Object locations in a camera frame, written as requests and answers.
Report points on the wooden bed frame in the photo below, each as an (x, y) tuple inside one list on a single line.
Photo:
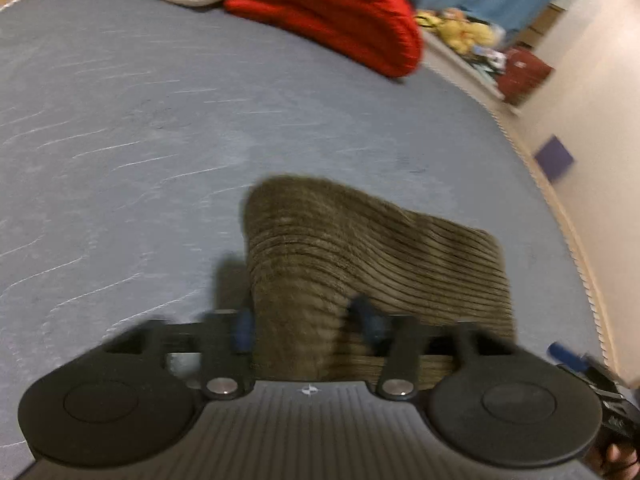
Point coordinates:
[(597, 202)]

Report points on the grey quilted mattress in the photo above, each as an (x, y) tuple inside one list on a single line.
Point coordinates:
[(131, 131)]

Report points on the brown corduroy pants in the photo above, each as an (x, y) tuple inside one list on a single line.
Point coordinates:
[(314, 245)]

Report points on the red folded quilt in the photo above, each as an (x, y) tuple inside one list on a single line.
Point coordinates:
[(379, 34)]

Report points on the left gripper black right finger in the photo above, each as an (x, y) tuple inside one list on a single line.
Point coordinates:
[(485, 397)]

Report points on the purple box by wall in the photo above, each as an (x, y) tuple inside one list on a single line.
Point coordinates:
[(554, 159)]

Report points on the person's right hand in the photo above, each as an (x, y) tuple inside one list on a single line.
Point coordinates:
[(620, 461)]

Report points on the dark red cushion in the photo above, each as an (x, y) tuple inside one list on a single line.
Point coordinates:
[(523, 75)]

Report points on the yellow plush toy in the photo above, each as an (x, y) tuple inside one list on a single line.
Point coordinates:
[(457, 31)]

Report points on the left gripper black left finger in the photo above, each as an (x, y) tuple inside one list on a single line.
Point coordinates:
[(138, 393)]

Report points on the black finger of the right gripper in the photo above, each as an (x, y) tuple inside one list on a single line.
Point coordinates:
[(565, 352)]

